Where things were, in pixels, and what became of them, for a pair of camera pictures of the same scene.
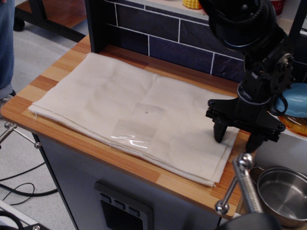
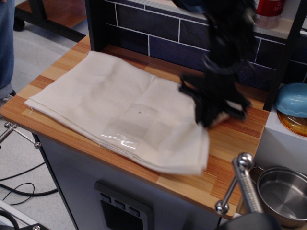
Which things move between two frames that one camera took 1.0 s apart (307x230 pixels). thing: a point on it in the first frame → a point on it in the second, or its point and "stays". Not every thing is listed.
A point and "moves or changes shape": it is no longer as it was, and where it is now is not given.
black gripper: [251, 118] → [210, 92]
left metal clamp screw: [9, 128] stays
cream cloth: [165, 122] moves or changes shape
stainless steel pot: [282, 191] stays
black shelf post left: [97, 17] stays
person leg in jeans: [7, 26] stays
